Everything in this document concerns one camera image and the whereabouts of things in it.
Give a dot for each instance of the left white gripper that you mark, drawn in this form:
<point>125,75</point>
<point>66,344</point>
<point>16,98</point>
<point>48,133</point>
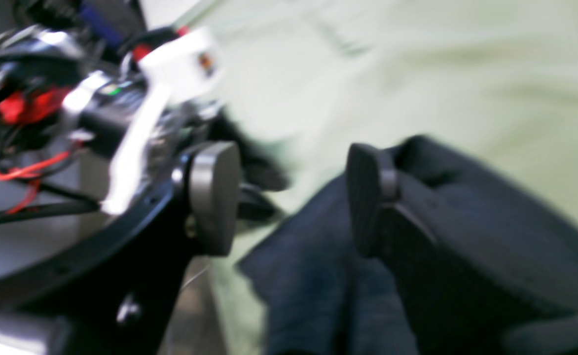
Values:
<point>126,167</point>

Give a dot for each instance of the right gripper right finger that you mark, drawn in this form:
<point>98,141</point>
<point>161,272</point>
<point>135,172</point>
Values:
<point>482,267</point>

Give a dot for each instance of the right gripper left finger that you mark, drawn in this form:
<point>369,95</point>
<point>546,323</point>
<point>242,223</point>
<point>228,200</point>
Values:
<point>114,293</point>

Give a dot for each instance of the dark navy long-sleeve shirt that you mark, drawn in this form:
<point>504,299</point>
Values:
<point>321,296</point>

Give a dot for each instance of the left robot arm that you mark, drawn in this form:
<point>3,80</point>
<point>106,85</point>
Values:
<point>85,74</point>

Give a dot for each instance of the green table cloth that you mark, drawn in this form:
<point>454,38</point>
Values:
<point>496,78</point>

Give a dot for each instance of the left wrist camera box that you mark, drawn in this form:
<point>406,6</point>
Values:
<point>183,69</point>

